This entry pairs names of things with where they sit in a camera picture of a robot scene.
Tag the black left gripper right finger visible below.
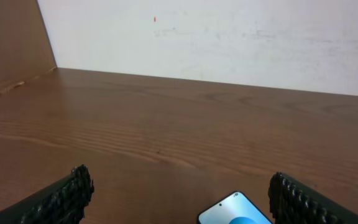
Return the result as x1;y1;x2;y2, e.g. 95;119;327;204
268;172;358;224

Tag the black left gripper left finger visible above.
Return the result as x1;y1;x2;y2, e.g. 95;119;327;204
0;164;94;224

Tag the blue Samsung Galaxy smartphone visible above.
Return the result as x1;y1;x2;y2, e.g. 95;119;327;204
197;191;272;224

